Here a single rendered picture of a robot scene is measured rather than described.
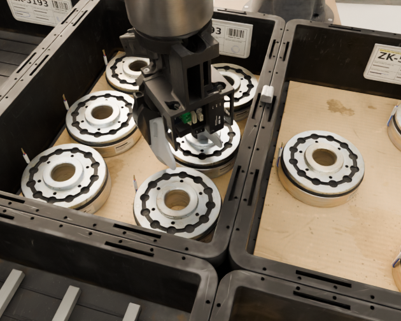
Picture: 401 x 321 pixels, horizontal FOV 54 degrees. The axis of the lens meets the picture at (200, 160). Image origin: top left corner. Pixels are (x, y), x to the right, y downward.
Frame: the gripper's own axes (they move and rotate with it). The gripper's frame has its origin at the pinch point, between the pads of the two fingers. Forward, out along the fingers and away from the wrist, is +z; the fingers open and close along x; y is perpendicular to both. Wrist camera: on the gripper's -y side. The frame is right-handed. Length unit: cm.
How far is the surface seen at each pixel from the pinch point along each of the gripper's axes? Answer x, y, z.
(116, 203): -10.5, 2.6, 1.7
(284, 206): 7.3, 13.3, 2.6
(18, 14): -10.6, -39.9, -2.1
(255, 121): 6.5, 7.1, -7.4
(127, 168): -7.1, -1.8, 1.9
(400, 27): 70, -20, 19
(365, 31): 30.0, 0.1, -6.2
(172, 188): -4.3, 6.5, -1.6
